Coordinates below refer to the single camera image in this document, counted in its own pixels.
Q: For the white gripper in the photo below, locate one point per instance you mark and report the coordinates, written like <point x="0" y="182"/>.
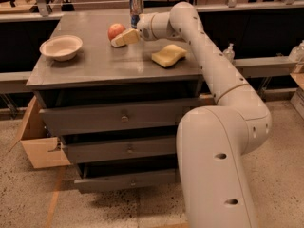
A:
<point x="144" y="26"/>

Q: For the grey top drawer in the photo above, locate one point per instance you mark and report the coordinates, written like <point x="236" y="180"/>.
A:
<point x="113" y="117"/>

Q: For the grey metal railing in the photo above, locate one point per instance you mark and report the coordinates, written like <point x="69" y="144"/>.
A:
<point x="23" y="28"/>

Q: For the grey bottom drawer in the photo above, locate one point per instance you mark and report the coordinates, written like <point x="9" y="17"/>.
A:
<point x="127" y="181"/>

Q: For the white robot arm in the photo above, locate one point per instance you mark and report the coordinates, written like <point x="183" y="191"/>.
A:
<point x="211" y="139"/>

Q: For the red apple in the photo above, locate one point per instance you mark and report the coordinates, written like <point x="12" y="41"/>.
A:
<point x="114" y="30"/>

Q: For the yellow sponge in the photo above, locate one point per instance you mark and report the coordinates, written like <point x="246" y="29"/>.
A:
<point x="168" y="56"/>

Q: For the brown cardboard box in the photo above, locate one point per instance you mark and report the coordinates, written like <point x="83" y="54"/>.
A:
<point x="42" y="150"/>

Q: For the grey middle drawer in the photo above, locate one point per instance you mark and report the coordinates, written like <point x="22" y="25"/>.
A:
<point x="120" y="149"/>

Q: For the grey drawer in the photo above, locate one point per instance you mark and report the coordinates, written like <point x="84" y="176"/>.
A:
<point x="113" y="117"/>
<point x="120" y="149"/>
<point x="127" y="181"/>

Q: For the silver blue drink can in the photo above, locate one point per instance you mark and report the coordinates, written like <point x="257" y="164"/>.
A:
<point x="136" y="9"/>

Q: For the clear sanitizer pump bottle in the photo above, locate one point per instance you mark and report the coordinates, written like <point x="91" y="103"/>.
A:
<point x="229" y="52"/>

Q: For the grey drawer cabinet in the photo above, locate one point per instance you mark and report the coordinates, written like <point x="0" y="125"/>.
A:
<point x="102" y="75"/>

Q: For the white paper bowl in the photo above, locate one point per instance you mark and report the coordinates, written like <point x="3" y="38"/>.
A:
<point x="61" y="48"/>

